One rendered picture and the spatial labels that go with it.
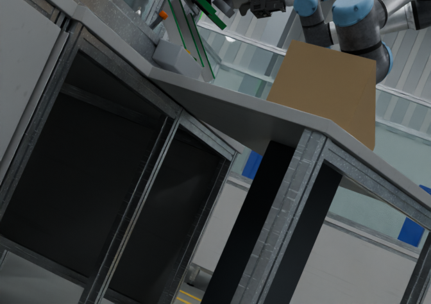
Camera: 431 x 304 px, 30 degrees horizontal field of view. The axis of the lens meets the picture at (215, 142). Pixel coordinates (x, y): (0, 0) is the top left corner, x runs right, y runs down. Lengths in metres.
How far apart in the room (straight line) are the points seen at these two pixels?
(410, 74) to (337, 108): 8.96
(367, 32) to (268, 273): 0.84
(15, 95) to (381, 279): 4.76
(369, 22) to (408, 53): 8.88
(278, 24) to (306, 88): 8.15
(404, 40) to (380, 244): 5.49
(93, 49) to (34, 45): 0.21
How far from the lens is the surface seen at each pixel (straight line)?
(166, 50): 2.15
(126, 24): 1.97
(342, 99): 2.10
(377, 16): 2.28
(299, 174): 1.67
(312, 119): 1.68
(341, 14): 2.24
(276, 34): 10.25
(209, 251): 6.30
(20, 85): 1.56
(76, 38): 1.65
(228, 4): 2.81
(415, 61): 11.09
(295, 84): 2.17
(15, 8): 1.46
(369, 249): 6.08
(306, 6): 2.60
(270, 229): 1.68
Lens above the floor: 0.59
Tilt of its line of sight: 5 degrees up
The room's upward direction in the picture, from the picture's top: 23 degrees clockwise
